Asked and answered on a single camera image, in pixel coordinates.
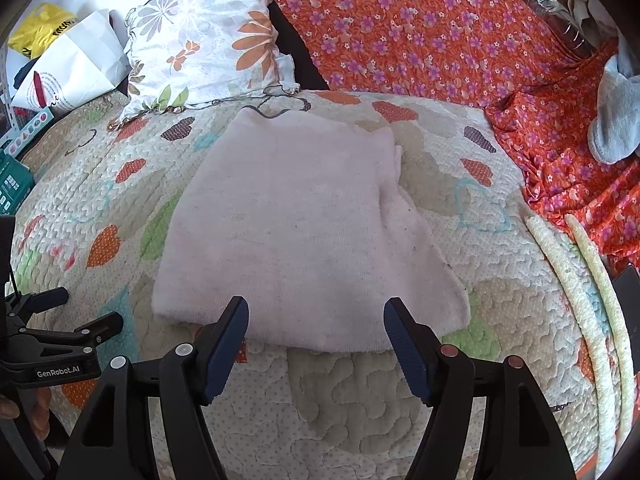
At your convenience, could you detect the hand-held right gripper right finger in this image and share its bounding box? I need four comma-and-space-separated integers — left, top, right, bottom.
383, 297, 577, 480

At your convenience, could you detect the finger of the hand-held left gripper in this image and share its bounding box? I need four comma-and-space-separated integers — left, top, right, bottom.
24, 311, 125, 357
4, 287, 70, 320

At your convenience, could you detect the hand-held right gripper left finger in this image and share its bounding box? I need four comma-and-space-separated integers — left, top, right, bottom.
56, 296, 250, 480

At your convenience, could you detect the white floral zip sweater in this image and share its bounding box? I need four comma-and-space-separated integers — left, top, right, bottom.
151, 107, 472, 354

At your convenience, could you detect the person's left hand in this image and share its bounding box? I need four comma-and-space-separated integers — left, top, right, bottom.
0, 387, 52, 445

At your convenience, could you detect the quilted heart-pattern bedspread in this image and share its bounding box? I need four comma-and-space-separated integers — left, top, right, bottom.
10, 87, 632, 480

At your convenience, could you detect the green printed box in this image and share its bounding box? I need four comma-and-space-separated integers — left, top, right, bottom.
0, 154, 36, 227

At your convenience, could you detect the colourful shapes strip box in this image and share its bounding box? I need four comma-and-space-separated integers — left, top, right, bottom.
0, 107, 54, 154

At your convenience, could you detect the white paper bag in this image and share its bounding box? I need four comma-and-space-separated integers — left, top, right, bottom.
10, 8, 132, 117

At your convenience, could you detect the yellow plastic bag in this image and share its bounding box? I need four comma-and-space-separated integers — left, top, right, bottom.
7, 2, 79, 59

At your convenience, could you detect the white floral pillow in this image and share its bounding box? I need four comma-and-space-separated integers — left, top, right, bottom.
107, 0, 302, 127

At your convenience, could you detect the orange floral blanket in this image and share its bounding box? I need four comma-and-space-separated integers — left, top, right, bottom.
272, 0, 640, 272

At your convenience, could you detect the grey fleece cloth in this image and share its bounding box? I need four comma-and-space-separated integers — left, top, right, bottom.
587, 40, 640, 164

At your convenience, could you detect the silver foil wrap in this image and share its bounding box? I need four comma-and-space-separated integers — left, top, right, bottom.
506, 0, 601, 57

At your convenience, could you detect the cream crumpled cloth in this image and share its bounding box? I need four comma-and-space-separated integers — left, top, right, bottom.
570, 0, 622, 37

